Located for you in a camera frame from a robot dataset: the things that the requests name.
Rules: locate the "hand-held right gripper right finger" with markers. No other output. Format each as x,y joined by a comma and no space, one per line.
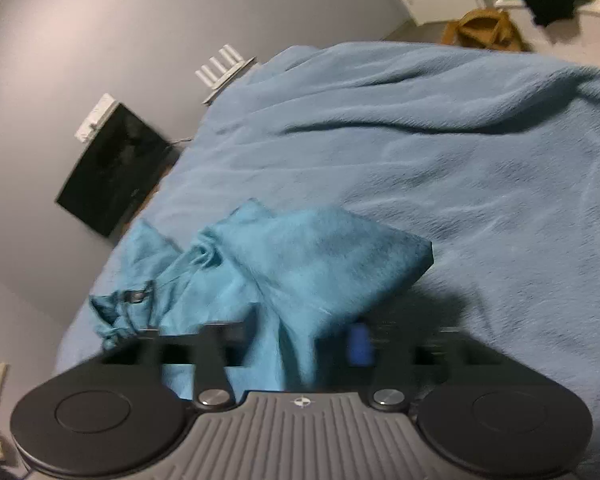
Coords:
358,345

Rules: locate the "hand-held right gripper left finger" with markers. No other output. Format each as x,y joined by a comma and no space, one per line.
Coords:
211,355

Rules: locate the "teal zip jacket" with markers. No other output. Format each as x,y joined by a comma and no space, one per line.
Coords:
280,270

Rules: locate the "black monitor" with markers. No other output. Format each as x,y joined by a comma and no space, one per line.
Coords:
112,170

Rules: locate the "blue bed blanket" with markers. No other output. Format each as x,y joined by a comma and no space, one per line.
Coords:
480,170

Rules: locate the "white router with antennas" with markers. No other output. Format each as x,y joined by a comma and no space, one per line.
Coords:
222,72

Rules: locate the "brown woven basket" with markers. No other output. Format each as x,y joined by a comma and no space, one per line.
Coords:
482,27

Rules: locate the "white wall socket strip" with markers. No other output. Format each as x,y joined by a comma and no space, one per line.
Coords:
94,117

